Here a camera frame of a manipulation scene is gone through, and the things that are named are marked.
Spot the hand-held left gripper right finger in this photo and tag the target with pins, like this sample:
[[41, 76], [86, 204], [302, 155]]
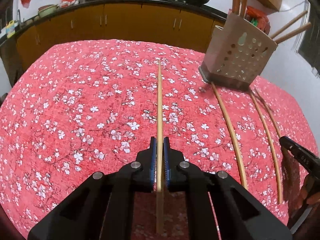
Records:
[[200, 180]]

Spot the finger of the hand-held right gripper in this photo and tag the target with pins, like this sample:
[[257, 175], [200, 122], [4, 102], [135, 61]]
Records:
[[290, 146]]

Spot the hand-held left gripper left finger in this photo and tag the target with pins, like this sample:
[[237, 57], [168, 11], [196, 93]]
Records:
[[120, 180]]

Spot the beige perforated utensil holder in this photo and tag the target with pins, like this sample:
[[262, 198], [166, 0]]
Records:
[[240, 55]]

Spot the red floral tablecloth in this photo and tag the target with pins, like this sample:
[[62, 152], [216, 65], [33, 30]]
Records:
[[100, 105]]

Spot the barred window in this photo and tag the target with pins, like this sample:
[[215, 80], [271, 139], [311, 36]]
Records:
[[311, 35]]

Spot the green bottle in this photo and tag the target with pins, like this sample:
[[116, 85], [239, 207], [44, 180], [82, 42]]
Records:
[[254, 23]]

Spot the red bag over bottles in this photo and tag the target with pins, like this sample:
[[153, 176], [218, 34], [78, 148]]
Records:
[[256, 12]]

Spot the wooden lower kitchen cabinets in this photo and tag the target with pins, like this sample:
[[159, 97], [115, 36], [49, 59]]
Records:
[[120, 22]]

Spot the green basin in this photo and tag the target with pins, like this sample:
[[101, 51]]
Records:
[[47, 11]]

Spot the crumpled red plastic bag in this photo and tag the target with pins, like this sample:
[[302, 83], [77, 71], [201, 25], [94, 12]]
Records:
[[68, 2]]

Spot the yellow detergent bottle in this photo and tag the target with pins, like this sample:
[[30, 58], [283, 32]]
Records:
[[10, 30]]

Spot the metal faucet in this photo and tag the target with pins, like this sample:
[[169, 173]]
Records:
[[18, 17]]

